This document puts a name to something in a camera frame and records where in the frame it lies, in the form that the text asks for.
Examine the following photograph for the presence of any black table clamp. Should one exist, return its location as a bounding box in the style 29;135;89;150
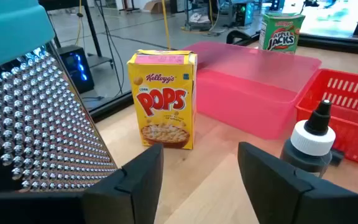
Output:
226;30;252;45

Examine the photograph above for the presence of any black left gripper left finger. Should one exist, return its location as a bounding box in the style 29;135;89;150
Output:
0;143;164;224

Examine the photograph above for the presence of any teal handled metal box grater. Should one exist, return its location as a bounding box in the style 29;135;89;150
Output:
0;0;119;194

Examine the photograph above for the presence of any computer tower blue light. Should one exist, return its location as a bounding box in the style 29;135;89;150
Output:
57;45;95;94

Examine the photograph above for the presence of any computer tower teal light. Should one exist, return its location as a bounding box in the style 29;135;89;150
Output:
233;1;255;27

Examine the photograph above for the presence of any metal cart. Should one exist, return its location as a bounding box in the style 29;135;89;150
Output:
183;0;229;32

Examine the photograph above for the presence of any green Apple Jacks cereal box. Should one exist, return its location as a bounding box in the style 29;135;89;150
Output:
258;12;306;55

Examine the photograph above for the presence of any pink plastic tray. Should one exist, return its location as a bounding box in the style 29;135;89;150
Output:
181;41;323;141

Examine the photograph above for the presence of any cardboard box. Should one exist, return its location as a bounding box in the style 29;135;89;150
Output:
144;0;169;14

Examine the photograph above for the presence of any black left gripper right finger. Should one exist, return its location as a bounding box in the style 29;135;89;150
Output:
237;141;358;224

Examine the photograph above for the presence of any black squeeze bottle white collar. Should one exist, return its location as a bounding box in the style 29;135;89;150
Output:
279;99;345;179

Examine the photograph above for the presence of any bright display screen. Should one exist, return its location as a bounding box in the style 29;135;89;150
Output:
283;0;358;40

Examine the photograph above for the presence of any yellow Corn Pops cereal box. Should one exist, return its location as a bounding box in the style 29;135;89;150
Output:
127;49;198;151

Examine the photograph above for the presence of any black metal stand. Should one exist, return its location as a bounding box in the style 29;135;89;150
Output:
38;0;104;58

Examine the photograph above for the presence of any yellow hanging cable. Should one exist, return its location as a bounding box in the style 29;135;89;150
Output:
161;0;172;50

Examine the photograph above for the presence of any red plastic basket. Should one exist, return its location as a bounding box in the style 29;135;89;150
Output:
295;68;358;169

